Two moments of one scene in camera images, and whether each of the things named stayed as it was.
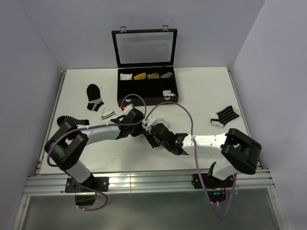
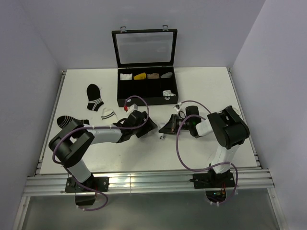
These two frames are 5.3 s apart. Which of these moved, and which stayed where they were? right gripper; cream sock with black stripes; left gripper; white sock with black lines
Moved: right gripper
Stayed: white sock with black lines; cream sock with black stripes; left gripper
